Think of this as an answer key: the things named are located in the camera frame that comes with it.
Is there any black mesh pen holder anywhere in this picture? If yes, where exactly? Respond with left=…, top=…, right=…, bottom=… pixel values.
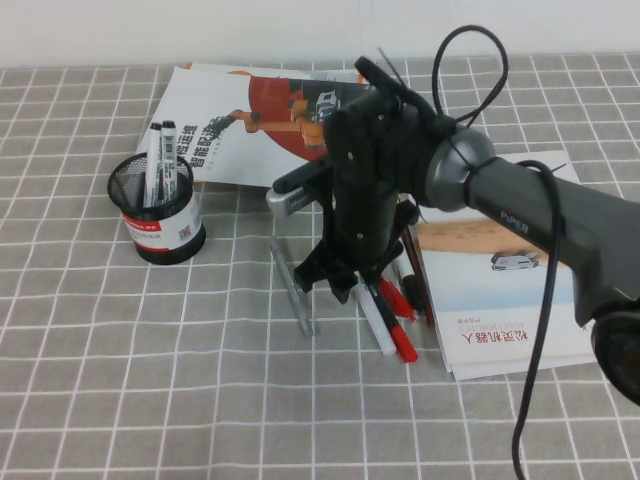
left=106, top=152, right=207, bottom=264

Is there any black camera cable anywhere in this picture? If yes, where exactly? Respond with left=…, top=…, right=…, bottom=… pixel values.
left=353, top=24, right=569, bottom=480

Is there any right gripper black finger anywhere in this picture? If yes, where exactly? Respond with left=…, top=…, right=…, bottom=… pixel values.
left=328, top=269, right=361, bottom=305
left=293, top=245, right=327, bottom=295

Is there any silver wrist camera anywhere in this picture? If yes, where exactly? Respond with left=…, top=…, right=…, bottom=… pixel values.
left=265, top=160, right=334, bottom=220

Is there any booklet with desert picture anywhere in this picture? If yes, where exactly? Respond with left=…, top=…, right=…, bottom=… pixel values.
left=399, top=149, right=599, bottom=371

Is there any white marker with barcode label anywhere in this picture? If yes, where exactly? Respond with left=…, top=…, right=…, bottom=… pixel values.
left=155, top=119, right=178, bottom=204
left=142, top=122, right=162, bottom=209

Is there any all-white marker pen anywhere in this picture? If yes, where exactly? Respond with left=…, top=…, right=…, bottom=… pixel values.
left=352, top=285, right=397, bottom=357

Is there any grey checked tablecloth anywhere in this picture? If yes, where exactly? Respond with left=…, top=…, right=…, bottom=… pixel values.
left=0, top=53, right=640, bottom=480

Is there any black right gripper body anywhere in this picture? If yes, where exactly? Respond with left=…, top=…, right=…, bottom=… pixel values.
left=319, top=91, right=442, bottom=275

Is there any red and black marker pen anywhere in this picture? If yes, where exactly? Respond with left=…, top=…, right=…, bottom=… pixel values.
left=373, top=292, right=419, bottom=364

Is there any white marker with black cap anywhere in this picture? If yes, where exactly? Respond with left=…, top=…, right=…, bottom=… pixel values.
left=393, top=255, right=426, bottom=311

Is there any dark red pencil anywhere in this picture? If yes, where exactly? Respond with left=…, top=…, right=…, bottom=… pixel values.
left=401, top=225, right=435, bottom=329

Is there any black cable tie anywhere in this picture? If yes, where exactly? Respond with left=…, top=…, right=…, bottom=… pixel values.
left=446, top=106, right=495, bottom=192

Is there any grey pen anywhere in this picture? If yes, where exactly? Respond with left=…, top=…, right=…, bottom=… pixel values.
left=268, top=235, right=315, bottom=339

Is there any short red gel pen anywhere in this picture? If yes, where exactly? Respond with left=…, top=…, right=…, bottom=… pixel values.
left=377, top=278, right=416, bottom=323

